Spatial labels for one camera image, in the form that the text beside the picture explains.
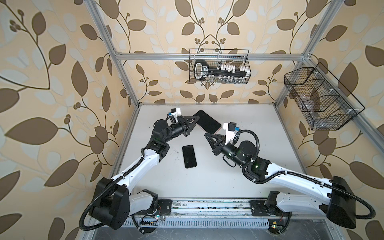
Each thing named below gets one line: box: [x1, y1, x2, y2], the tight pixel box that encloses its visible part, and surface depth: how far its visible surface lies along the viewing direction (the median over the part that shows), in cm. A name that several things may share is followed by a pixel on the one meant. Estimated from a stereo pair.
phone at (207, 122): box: [192, 110, 222, 135], surface depth 69 cm
